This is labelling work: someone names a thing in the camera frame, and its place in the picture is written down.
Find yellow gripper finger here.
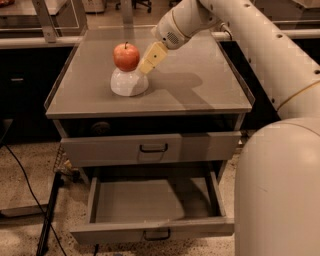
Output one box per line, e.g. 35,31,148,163
137,41,168,75

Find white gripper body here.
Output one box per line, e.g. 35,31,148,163
152,6,191,50

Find red apple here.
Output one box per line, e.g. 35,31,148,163
113,42,140,72

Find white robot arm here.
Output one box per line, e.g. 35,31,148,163
153,0,320,256

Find grey drawer cabinet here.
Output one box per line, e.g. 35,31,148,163
46,28,252,179

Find grey upper drawer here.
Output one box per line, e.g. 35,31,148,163
61,131,241,167

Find grey open middle drawer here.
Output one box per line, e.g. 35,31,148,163
71,172,234,244

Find white upturned bowl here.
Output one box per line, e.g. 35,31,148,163
110,68,149,97

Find black metal floor bar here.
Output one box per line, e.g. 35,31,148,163
36,173,63,256

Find grey metal railing frame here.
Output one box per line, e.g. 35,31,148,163
1,0,319,48

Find black floor cable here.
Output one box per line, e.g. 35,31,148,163
0,133,69,256

